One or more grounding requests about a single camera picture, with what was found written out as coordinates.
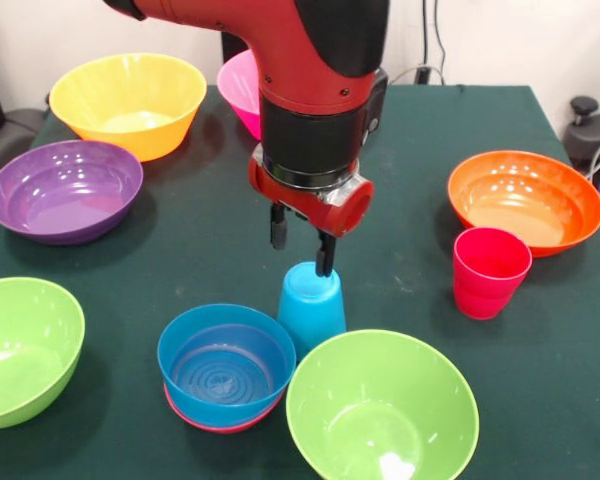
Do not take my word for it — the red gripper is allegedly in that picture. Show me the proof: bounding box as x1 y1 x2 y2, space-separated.
247 153 376 279

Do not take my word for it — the blue plastic cup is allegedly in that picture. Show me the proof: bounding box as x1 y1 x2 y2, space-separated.
276 261 348 361

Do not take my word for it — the small blue plastic bowl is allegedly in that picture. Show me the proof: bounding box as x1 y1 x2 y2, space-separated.
157 303 298 427

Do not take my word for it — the light green plastic bowl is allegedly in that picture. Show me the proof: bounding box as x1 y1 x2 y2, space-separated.
0 277 86 431
285 329 480 480

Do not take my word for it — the dark green table cloth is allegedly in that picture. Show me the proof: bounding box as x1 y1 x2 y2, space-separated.
0 83 600 480

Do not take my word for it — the large pink plastic bowl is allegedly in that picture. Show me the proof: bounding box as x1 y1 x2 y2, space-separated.
216 48 262 141

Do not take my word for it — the red plastic cup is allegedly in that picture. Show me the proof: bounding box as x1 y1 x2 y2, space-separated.
452 225 534 321

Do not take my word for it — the small red plastic bowl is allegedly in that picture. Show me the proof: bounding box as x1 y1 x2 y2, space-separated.
163 384 285 434

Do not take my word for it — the shallow orange plastic bowl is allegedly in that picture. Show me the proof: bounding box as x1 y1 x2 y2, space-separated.
447 150 600 259

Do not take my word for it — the large yellow-orange plastic bowl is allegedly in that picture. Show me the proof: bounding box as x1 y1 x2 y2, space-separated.
48 52 208 163

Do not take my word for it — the shallow purple plastic bowl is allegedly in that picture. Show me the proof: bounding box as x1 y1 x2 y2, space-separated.
0 139 145 246

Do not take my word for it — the black floor stand base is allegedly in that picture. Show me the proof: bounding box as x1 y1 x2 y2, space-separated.
563 96 600 174

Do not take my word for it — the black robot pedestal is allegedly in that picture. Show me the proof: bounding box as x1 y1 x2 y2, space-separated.
221 30 254 66

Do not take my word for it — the black wall cable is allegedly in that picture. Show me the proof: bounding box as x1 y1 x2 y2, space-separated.
421 0 430 69
432 0 447 84

